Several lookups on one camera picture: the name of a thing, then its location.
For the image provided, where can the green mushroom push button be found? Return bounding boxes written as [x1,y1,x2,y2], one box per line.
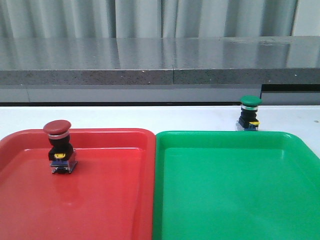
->
[236,95,262,131]

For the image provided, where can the red mushroom push button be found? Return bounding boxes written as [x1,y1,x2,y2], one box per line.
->
[43,119,78,174]

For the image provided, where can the green plastic tray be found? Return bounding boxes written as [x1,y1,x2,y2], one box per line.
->
[152,131,320,240]

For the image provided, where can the red plastic tray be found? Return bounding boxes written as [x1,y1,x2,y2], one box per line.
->
[0,128,156,240]

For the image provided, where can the grey stone counter ledge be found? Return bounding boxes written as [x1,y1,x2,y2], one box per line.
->
[0,36,320,106]

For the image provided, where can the white pleated curtain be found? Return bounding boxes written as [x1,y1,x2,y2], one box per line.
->
[0,0,298,39]

